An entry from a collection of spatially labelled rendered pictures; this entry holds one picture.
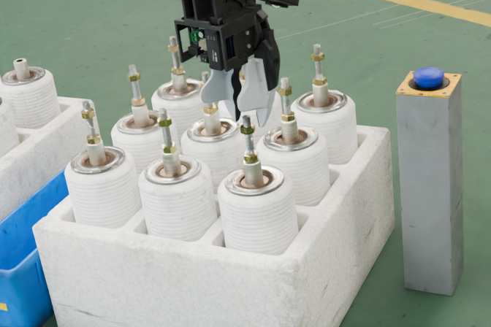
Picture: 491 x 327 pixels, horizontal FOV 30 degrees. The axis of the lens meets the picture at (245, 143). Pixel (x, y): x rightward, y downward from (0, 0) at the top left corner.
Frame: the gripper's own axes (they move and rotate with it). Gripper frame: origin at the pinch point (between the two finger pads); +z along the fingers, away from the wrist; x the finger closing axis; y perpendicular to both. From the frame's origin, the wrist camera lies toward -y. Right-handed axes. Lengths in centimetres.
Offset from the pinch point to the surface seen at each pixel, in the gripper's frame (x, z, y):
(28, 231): -44, 27, 7
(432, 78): 13.3, 1.6, -20.5
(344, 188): 3.8, 16.5, -12.6
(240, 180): -1.8, 9.3, 1.7
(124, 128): -26.8, 9.1, -2.2
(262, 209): 3.4, 10.8, 4.2
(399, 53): -37, 35, -95
